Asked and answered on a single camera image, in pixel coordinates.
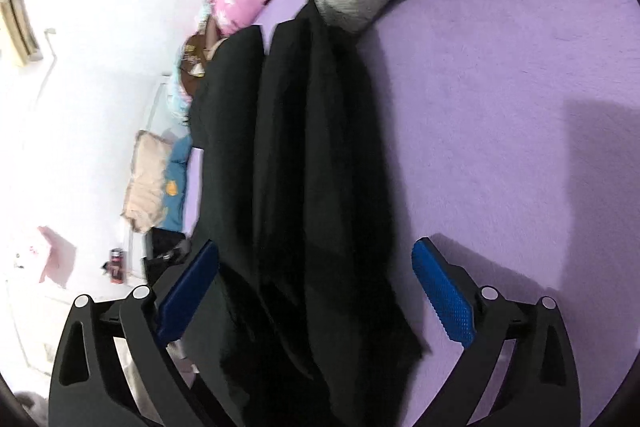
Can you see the black zip jacket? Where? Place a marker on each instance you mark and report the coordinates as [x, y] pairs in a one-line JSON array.
[[301, 326]]

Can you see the brown printed garment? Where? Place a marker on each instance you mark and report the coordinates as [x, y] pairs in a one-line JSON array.
[[197, 52]]

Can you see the blue pillow with orange dots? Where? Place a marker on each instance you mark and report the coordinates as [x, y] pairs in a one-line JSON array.
[[174, 190]]

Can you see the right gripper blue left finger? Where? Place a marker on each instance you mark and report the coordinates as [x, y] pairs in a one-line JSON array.
[[176, 309]]

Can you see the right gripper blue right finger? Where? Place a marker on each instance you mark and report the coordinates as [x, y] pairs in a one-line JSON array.
[[448, 288]]

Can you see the red and black small device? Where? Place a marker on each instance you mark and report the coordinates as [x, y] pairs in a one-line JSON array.
[[115, 267]]

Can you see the beige pillow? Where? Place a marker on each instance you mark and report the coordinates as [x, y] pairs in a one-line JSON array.
[[143, 204]]

